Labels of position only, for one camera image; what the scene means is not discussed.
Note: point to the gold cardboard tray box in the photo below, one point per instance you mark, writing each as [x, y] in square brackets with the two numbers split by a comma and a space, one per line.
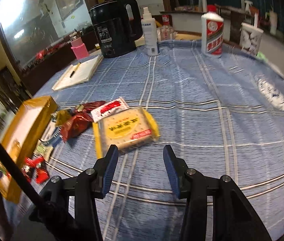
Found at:
[21, 138]

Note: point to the pink sleeved water bottle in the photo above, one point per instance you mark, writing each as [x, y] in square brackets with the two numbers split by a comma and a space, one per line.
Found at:
[78, 46]

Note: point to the blue plaid tablecloth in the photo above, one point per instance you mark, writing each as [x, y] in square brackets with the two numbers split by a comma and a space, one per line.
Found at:
[223, 116]

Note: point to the open white notebook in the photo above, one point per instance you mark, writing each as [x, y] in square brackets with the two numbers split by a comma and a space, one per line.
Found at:
[83, 74]

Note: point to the red chocolate bar wrapper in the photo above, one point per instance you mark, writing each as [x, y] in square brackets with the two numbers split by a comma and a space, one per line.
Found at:
[88, 106]

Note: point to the dark red foil snack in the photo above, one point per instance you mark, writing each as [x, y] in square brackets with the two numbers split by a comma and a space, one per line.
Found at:
[74, 126]

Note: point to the small pale green packet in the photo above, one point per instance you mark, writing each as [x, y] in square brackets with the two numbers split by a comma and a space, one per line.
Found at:
[42, 149]

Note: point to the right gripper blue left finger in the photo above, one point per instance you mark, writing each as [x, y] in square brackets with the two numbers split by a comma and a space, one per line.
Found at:
[105, 169]

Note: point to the small clear glass bottle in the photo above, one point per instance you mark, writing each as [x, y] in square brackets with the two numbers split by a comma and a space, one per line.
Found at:
[166, 31]

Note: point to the white paper cup with straw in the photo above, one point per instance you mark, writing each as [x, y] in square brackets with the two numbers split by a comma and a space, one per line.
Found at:
[251, 36]

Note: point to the white spray bottle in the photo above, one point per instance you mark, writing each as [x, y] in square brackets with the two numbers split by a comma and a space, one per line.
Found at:
[150, 32]

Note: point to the dark wooden sideboard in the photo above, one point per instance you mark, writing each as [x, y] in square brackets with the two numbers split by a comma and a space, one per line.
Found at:
[42, 69]

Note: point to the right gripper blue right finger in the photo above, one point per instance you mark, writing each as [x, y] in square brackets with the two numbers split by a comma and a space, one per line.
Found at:
[176, 168]

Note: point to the large yellow cracker pack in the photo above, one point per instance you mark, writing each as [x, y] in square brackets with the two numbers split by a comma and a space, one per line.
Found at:
[127, 129]

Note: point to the black yellow pen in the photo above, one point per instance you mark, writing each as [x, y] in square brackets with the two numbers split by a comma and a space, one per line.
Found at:
[75, 69]

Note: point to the black electric kettle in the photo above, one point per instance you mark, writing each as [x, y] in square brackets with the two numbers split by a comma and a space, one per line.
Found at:
[117, 25]

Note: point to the gold green foil snack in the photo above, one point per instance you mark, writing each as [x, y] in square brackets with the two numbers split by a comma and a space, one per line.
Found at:
[61, 116]

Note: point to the white red liquor bottle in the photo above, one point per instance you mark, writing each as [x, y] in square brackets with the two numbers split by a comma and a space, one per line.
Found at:
[212, 32]

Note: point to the small red candy packet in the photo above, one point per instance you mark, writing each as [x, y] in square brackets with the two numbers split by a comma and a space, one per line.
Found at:
[35, 167]

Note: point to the white red sachet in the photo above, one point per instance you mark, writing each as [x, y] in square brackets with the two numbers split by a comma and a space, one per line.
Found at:
[109, 109]

